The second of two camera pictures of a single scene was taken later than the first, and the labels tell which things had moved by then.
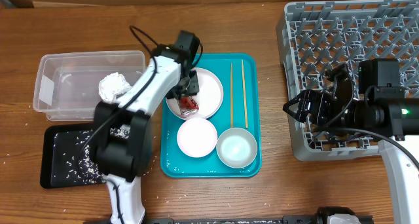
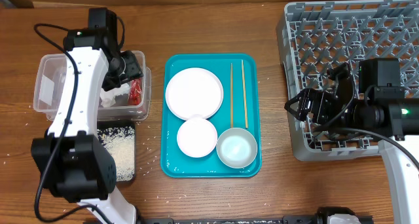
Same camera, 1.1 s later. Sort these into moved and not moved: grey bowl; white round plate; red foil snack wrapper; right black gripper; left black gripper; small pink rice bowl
Moved: left black gripper; red foil snack wrapper
Not moved: grey bowl; white round plate; small pink rice bowl; right black gripper
